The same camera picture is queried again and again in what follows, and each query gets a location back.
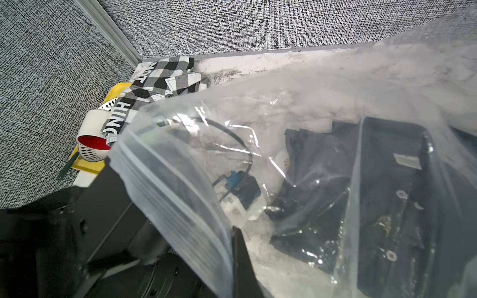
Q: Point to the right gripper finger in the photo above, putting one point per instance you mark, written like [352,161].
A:
[245,283]

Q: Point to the clear vacuum bag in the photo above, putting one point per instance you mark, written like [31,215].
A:
[175,149]

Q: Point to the black shirt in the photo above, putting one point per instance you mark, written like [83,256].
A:
[418,217]

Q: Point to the black white checkered cloth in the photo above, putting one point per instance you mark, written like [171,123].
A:
[162,79]

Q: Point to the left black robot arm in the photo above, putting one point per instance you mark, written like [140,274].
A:
[90,242]

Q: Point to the yellow tray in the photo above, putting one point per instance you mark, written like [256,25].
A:
[96,168]

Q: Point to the green pen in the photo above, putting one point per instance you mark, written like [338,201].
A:
[67,167]

